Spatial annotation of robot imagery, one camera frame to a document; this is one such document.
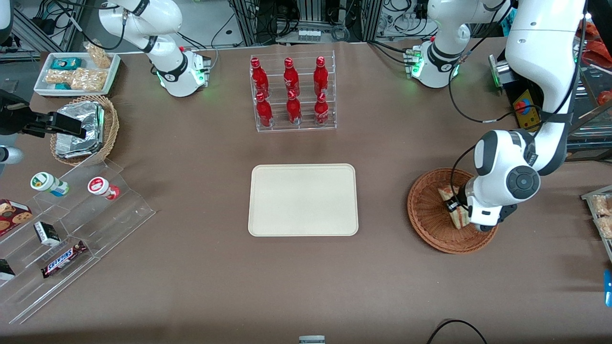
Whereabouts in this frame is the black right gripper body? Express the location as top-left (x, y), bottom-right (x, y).
top-left (0, 90), bottom-right (35, 136)

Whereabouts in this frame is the triangular layered sandwich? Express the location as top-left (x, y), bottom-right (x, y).
top-left (437, 184), bottom-right (474, 230)

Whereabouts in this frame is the brown round wicker basket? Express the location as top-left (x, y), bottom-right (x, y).
top-left (407, 167), bottom-right (500, 255)

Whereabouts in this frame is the white rectangular snack tray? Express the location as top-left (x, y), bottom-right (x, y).
top-left (33, 51), bottom-right (121, 98)

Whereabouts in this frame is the light wicker basket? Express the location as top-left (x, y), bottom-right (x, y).
top-left (49, 95), bottom-right (120, 167)

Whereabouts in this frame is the beige rectangular tray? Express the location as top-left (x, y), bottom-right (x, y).
top-left (248, 163), bottom-right (360, 237)

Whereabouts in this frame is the clear bag of puffed snacks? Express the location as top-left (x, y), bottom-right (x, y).
top-left (44, 69), bottom-right (77, 86)
top-left (70, 67), bottom-right (109, 93)
top-left (83, 41), bottom-right (112, 69)

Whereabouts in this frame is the green lid yogurt cup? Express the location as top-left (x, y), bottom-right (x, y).
top-left (30, 172), bottom-right (70, 198)

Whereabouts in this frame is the teal snack box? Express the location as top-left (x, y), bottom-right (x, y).
top-left (50, 57), bottom-right (83, 71)

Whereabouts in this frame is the red lid yogurt cup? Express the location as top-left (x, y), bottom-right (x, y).
top-left (87, 176), bottom-right (121, 201)

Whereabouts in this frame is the red cookie box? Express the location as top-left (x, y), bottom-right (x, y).
top-left (0, 198), bottom-right (34, 237)

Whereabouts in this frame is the clear acrylic stepped stand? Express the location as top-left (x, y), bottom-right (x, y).
top-left (0, 157), bottom-right (157, 325)

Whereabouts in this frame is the small black white box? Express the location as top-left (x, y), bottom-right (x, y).
top-left (33, 221), bottom-right (62, 248)

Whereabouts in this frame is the clear acrylic side rack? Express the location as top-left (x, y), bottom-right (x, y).
top-left (580, 185), bottom-right (612, 264)

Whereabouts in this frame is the clear bag of rice snacks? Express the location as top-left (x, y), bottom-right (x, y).
top-left (595, 215), bottom-right (612, 240)
top-left (591, 193), bottom-right (612, 217)

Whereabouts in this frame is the snickers chocolate bar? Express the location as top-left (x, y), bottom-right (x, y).
top-left (40, 239), bottom-right (89, 280)

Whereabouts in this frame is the black control box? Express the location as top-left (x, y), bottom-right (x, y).
top-left (488, 37), bottom-right (612, 161)

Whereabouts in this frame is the red soda bottle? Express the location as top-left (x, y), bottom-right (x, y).
top-left (283, 57), bottom-right (301, 96)
top-left (255, 92), bottom-right (274, 128)
top-left (286, 90), bottom-right (303, 126)
top-left (313, 56), bottom-right (330, 96)
top-left (251, 57), bottom-right (270, 97)
top-left (314, 92), bottom-right (330, 126)

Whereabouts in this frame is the clear acrylic bottle rack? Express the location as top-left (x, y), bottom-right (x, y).
top-left (249, 50), bottom-right (338, 134)

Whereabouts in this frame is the orange red cloth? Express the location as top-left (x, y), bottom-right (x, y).
top-left (584, 20), bottom-right (612, 68)

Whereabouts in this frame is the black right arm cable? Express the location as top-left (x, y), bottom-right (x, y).
top-left (56, 0), bottom-right (127, 52)

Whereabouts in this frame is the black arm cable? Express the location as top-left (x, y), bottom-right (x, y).
top-left (448, 48), bottom-right (546, 211)
top-left (56, 0), bottom-right (127, 52)

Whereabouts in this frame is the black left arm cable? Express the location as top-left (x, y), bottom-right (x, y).
top-left (448, 48), bottom-right (546, 211)

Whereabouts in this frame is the black floor cable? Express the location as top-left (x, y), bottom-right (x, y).
top-left (425, 319), bottom-right (489, 344)

